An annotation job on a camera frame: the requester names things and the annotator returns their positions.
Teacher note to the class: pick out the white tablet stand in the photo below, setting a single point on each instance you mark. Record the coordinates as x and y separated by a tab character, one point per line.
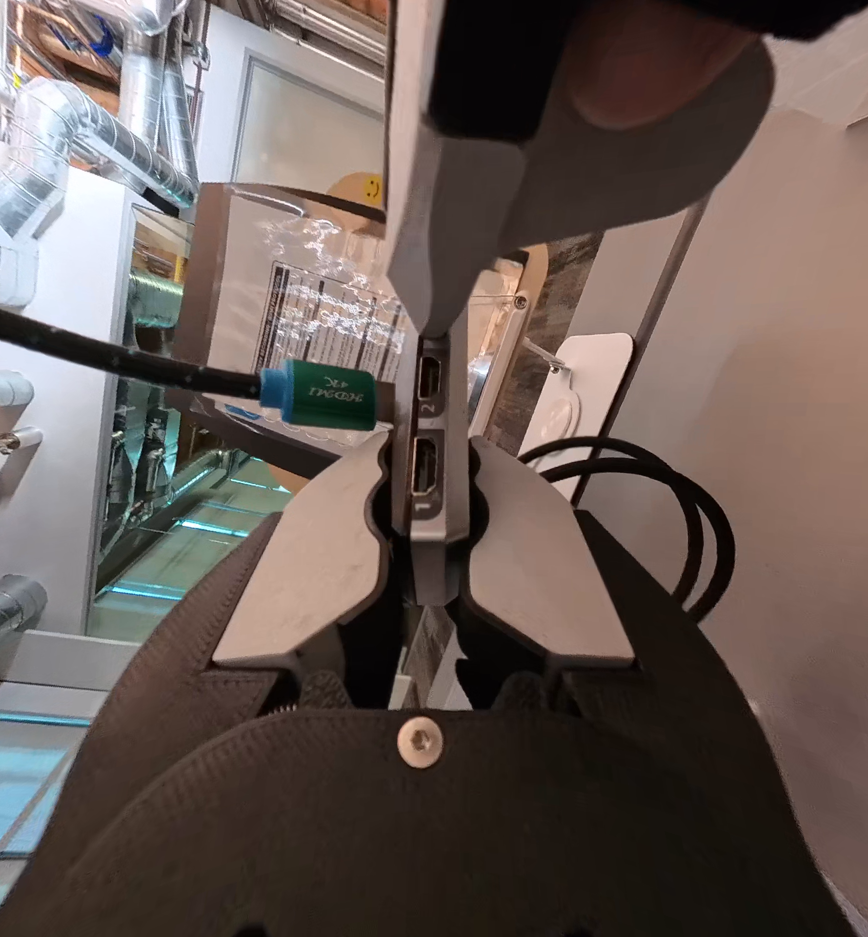
595	395

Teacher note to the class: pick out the yellow smiley sticker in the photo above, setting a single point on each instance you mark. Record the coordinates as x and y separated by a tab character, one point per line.
372	188

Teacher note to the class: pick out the silver ventilation duct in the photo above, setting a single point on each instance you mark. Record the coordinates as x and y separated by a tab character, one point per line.
60	124

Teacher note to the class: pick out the dark metal hdmi switch box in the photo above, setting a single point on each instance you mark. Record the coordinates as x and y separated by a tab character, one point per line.
434	556

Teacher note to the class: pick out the person's right hand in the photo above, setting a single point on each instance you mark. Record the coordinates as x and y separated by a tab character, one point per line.
660	73

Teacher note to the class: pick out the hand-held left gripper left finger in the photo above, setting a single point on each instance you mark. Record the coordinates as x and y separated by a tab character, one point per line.
309	578

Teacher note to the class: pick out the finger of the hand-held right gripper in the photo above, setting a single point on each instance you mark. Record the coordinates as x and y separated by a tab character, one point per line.
412	219

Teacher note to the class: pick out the wooden instruction sign board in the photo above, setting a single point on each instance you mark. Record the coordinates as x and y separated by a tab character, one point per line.
295	307

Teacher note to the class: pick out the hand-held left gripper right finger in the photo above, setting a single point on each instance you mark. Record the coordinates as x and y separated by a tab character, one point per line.
551	578

